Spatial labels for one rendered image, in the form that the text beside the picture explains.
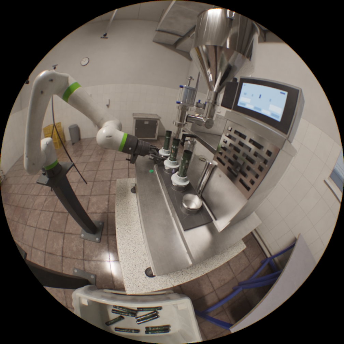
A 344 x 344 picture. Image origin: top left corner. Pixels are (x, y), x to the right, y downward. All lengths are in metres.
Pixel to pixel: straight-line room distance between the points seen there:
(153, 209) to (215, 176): 0.23
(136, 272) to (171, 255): 0.30
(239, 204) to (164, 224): 0.23
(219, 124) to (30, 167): 1.03
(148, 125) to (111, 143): 2.87
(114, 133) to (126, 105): 3.42
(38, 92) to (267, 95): 0.69
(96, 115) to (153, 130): 2.88
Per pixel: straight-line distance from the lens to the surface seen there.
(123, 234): 0.64
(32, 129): 0.63
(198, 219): 0.39
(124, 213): 0.70
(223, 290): 1.60
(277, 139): 0.24
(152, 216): 0.37
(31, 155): 0.69
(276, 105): 0.26
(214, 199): 0.37
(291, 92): 0.27
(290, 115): 0.25
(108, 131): 0.51
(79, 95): 0.65
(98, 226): 1.57
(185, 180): 0.42
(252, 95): 0.29
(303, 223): 1.81
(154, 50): 4.31
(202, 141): 0.46
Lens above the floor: 1.34
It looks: 36 degrees down
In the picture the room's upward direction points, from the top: 13 degrees clockwise
